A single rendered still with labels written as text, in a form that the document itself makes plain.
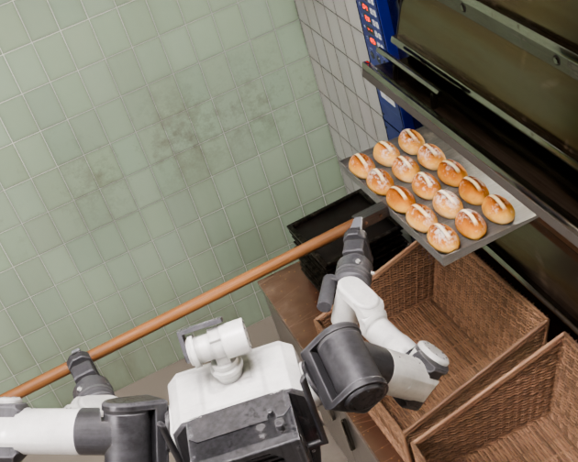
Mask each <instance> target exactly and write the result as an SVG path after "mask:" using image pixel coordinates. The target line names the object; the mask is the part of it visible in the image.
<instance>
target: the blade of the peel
mask: <svg viewBox="0 0 578 462"><path fill-rule="evenodd" d="M415 130H416V132H418V133H419V134H420V135H421V136H422V138H424V141H425V144H427V143H429V144H433V145H435V146H437V147H438V148H440V149H441V151H442V152H443V153H444V155H445V158H446V160H455V161H457V162H458V163H460V164H461V165H462V167H463V168H464V169H465V170H466V171H467V174H468V176H473V177H475V178H477V179H479V180H481V181H482V182H483V183H484V184H485V186H486V187H487V189H488V191H489V195H490V194H497V195H500V196H502V197H504V198H506V199H507V200H508V201H509V202H510V203H511V204H512V205H513V207H514V209H515V218H514V220H513V221H512V222H511V223H509V224H507V225H499V224H495V223H493V222H491V221H490V220H489V219H487V218H486V217H485V215H484V213H483V210H482V206H481V205H472V204H469V203H466V202H465V201H464V200H463V199H462V198H461V196H460V194H459V187H451V186H449V185H447V184H445V183H444V182H442V181H441V180H440V178H439V176H438V171H437V170H428V169H426V168H424V167H423V166H422V165H421V164H420V163H419V162H418V159H417V155H409V154H407V153H405V152H404V151H403V150H402V149H401V148H400V146H399V144H398V139H399V137H395V138H393V139H390V140H388V142H390V143H392V144H393V145H395V146H396V147H397V149H398V150H399V152H400V156H407V157H409V158H411V159H412V160H414V161H415V162H416V163H417V165H418V166H419V168H420V172H422V171H423V172H427V173H429V174H431V175H432V176H434V177H435V178H436V179H437V180H438V181H439V184H440V186H441V190H448V191H450V192H452V193H454V194H456V195H457V196H458V197H459V198H460V200H461V202H462V205H463V209H472V210H474V211H475V212H477V213H478V214H479V215H480V216H481V217H482V218H483V219H484V221H485V223H486V233H485V235H484V237H483V238H482V239H480V240H470V239H468V238H466V237H465V236H463V235H462V234H461V233H460V232H459V231H458V229H457V228H456V225H455V219H447V218H444V217H442V216H440V215H439V214H438V213H437V212H436V211H435V209H434V207H433V200H424V199H421V198H420V197H418V196H417V195H416V194H415V193H414V191H413V189H412V182H411V183H408V182H403V181H399V180H398V179H397V178H396V177H395V176H394V175H393V172H392V167H385V166H383V165H381V164H379V163H378V162H377V161H376V160H375V159H374V157H373V149H374V147H375V146H374V147H372V148H368V149H366V150H364V151H362V152H359V153H362V154H365V155H367V156H368V157H369V158H371V159H372V161H373V162H374V164H375V169H382V170H384V171H386V172H387V173H389V175H390V176H391V177H392V179H393V181H394V184H395V185H399V186H403V187H405V188H406V189H408V190H409V191H410V192H411V193H412V194H413V196H414V197H415V200H416V204H423V205H425V206H427V207H428V208H430V209H431V210H432V211H433V212H434V214H435V215H436V217H437V218H438V223H442V224H444V225H446V226H449V227H450V228H452V229H453V230H454V231H455V232H456V234H457V235H458V237H459V239H460V241H461V244H460V247H459V249H457V250H455V251H453V252H451V253H450V254H443V253H440V252H438V251H437V250H436V249H435V248H434V247H432V246H431V245H430V244H429V243H428V233H420V232H417V231H416V230H415V229H413V228H412V227H411V226H410V225H409V224H408V222H407V221H406V214H399V213H397V212H395V211H394V210H393V209H391V208H390V206H389V205H388V203H387V201H386V196H380V195H377V194H375V193H374V192H373V191H371V190H370V189H369V187H368V185H367V181H366V180H361V179H359V178H357V177H356V176H355V175H354V174H353V173H352V172H351V171H350V168H349V162H350V158H351V157H352V156H353V155H352V156H349V157H347V158H345V159H342V160H339V167H340V169H341V170H342V171H343V172H344V173H345V174H346V175H347V176H348V177H349V178H350V179H352V180H353V181H354V182H355V183H356V184H357V185H358V186H359V187H360V188H361V189H362V190H363V191H364V192H365V193H367V194H368V195H369V196H370V197H371V198H372V199H373V200H374V201H375V202H376V203H379V202H380V201H383V202H384V203H385V204H386V205H387V206H388V210H389V214H390V216H391V217H392V218H393V219H394V220H395V221H396V222H397V223H398V224H399V225H400V226H401V227H403V228H404V230H405V231H406V232H407V233H408V234H410V235H411V236H412V237H413V238H414V239H415V240H416V241H417V242H418V243H419V244H420V245H421V246H422V247H423V248H425V249H426V250H427V251H428V252H429V253H430V254H431V255H432V256H433V257H434V258H435V259H436V260H437V261H439V262H440V263H441V264H442V265H443V266H444V267H445V266H447V265H449V264H451V263H452V262H453V261H455V260H457V259H460V258H462V257H464V256H466V255H468V254H470V253H472V252H473V251H474V250H476V249H478V248H481V247H483V246H485V245H487V244H489V243H491V242H493V241H494V240H496V239H498V238H499V237H502V236H504V235H506V234H508V233H510V232H512V231H514V230H515V229H517V228H519V227H521V226H523V225H525V224H527V223H529V222H531V221H533V220H534V219H536V218H538V216H537V215H536V214H534V213H533V212H532V211H531V210H529V209H528V208H527V207H526V206H525V205H524V204H522V203H521V202H520V201H519V200H517V199H516V198H515V197H514V196H512V195H511V194H510V193H509V192H507V191H506V190H505V189H503V188H502V187H501V186H500V185H498V184H497V183H496V182H495V181H493V180H492V179H491V178H489V177H488V176H487V175H486V174H484V173H483V172H482V171H480V170H479V169H478V168H476V167H475V166H474V165H473V164H471V163H470V162H469V161H468V160H467V159H466V158H464V157H463V156H462V155H461V154H460V153H458V152H457V151H456V150H455V149H453V148H452V147H451V146H449V145H448V144H447V143H446V142H444V141H443V140H442V139H441V138H439V137H438V136H436V135H435V134H434V133H433V132H431V131H430V130H429V129H428V128H426V127H425V126H422V127H420V128H418V129H415Z"/></svg>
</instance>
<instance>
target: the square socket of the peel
mask: <svg viewBox="0 0 578 462"><path fill-rule="evenodd" d="M388 216H390V214H389V210H388V206H387V205H386V204H385V203H384V202H383V201H380V202H379V203H376V204H374V205H372V206H370V207H368V208H366V209H364V210H362V211H360V212H358V213H357V214H354V215H353V216H352V218H354V217H362V229H364V228H366V227H368V226H371V225H373V224H375V223H377V222H379V221H381V220H383V219H385V218H386V217H388Z"/></svg>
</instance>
